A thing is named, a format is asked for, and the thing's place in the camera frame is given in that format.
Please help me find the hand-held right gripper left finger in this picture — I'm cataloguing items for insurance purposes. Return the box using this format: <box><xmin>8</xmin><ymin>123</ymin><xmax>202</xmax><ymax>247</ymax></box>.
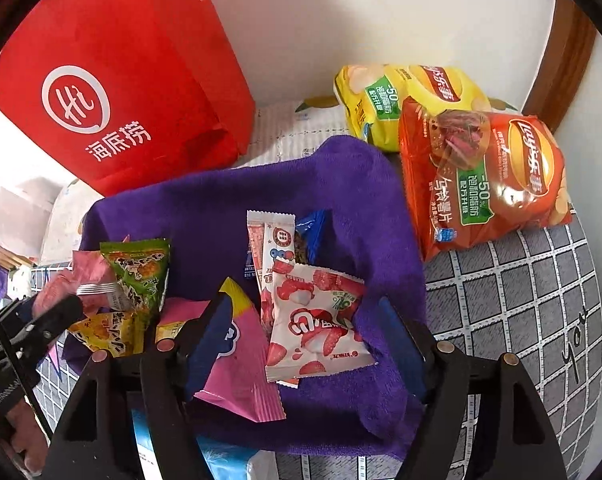
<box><xmin>41</xmin><ymin>292</ymin><xmax>242</xmax><ymax>480</ymax></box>

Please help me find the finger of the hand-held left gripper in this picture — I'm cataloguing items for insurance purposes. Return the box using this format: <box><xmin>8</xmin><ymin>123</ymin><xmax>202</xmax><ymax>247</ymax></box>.
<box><xmin>1</xmin><ymin>294</ymin><xmax>85</xmax><ymax>361</ymax></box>

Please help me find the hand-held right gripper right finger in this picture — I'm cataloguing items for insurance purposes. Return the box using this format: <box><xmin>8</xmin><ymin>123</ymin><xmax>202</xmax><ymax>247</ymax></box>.
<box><xmin>378</xmin><ymin>296</ymin><xmax>566</xmax><ymax>480</ymax></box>

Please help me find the pink yellow snack packet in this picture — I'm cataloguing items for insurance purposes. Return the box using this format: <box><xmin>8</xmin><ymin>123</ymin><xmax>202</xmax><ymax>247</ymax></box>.
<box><xmin>193</xmin><ymin>276</ymin><xmax>286</xmax><ymax>421</ymax></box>

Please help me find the white strawberry print snack packet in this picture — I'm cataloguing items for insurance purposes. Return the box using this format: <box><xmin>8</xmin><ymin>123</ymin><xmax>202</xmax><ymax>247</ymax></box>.
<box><xmin>265</xmin><ymin>257</ymin><xmax>374</xmax><ymax>388</ymax></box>

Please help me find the long white red snack packet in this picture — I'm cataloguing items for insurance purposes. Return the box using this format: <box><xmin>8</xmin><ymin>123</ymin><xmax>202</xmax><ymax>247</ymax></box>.
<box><xmin>246</xmin><ymin>210</ymin><xmax>296</xmax><ymax>341</ymax></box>

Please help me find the person's left hand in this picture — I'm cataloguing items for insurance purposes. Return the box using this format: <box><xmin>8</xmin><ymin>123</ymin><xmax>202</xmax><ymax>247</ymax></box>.
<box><xmin>3</xmin><ymin>400</ymin><xmax>52</xmax><ymax>471</ymax></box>

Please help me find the small yellow packet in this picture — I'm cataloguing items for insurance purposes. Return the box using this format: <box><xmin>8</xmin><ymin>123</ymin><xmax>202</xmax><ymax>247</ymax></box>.
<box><xmin>156</xmin><ymin>322</ymin><xmax>186</xmax><ymax>343</ymax></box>

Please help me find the yellow printed snack packet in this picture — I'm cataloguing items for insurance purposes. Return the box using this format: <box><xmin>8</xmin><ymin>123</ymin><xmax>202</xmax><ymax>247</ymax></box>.
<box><xmin>68</xmin><ymin>310</ymin><xmax>146</xmax><ymax>358</ymax></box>

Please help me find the green snack packet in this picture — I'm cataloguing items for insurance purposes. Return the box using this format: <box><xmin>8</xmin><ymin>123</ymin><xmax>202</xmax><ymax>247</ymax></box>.
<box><xmin>100</xmin><ymin>238</ymin><xmax>172</xmax><ymax>313</ymax></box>

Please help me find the grey checked bed sheet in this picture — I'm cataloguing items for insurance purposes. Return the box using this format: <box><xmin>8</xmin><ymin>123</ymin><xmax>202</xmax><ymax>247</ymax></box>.
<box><xmin>11</xmin><ymin>210</ymin><xmax>602</xmax><ymax>480</ymax></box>

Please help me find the blue white tissue pack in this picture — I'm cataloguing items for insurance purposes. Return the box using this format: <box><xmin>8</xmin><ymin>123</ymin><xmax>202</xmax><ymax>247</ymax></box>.
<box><xmin>131</xmin><ymin>407</ymin><xmax>262</xmax><ymax>480</ymax></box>

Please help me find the cardboard box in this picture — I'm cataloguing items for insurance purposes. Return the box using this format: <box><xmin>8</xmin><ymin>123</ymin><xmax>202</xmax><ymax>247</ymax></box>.
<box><xmin>0</xmin><ymin>185</ymin><xmax>64</xmax><ymax>261</ymax></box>

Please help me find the small blue candy wrapper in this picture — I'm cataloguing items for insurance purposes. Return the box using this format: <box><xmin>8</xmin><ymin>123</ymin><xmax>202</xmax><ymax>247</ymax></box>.
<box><xmin>293</xmin><ymin>209</ymin><xmax>329</xmax><ymax>266</ymax></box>

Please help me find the purple towel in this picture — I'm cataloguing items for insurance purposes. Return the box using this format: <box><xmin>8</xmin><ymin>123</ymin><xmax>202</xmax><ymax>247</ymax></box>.
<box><xmin>61</xmin><ymin>135</ymin><xmax>429</xmax><ymax>458</ymax></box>

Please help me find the orange chip bag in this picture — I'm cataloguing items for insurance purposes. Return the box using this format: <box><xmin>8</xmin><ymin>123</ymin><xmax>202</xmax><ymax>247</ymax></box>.
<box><xmin>398</xmin><ymin>97</ymin><xmax>574</xmax><ymax>262</ymax></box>

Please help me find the white printed bedding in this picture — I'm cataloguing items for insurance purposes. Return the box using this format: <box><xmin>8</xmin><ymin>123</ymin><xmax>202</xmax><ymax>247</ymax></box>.
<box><xmin>231</xmin><ymin>96</ymin><xmax>362</xmax><ymax>168</ymax></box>

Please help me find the yellow chip bag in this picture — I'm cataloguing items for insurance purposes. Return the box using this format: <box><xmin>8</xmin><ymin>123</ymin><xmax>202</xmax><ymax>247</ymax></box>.
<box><xmin>335</xmin><ymin>63</ymin><xmax>492</xmax><ymax>153</ymax></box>

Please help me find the red paper bag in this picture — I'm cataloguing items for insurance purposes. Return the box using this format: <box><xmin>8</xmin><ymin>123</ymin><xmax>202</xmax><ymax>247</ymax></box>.
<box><xmin>0</xmin><ymin>0</ymin><xmax>256</xmax><ymax>197</ymax></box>

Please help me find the wooden door frame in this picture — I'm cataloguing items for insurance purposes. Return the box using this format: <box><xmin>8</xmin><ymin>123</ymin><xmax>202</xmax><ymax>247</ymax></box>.
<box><xmin>523</xmin><ymin>0</ymin><xmax>599</xmax><ymax>136</ymax></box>

